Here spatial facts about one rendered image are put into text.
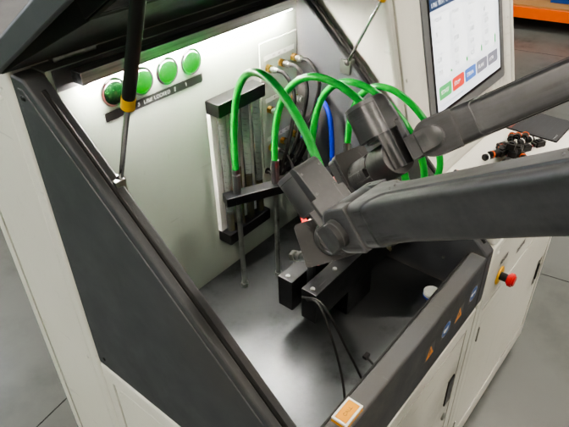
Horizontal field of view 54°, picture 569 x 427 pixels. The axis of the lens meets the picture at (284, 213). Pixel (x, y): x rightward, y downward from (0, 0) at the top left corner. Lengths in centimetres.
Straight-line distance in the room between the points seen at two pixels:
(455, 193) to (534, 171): 8
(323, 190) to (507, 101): 31
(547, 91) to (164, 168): 70
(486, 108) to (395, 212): 33
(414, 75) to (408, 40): 8
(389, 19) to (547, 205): 90
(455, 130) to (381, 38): 49
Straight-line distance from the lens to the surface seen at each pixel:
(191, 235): 128
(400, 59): 132
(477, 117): 84
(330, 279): 117
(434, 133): 83
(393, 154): 85
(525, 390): 237
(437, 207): 50
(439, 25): 146
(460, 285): 125
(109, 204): 88
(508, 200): 44
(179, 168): 118
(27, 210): 118
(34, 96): 93
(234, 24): 116
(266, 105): 133
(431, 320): 116
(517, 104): 85
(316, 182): 69
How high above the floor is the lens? 176
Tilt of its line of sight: 35 degrees down
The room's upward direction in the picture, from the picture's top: 1 degrees counter-clockwise
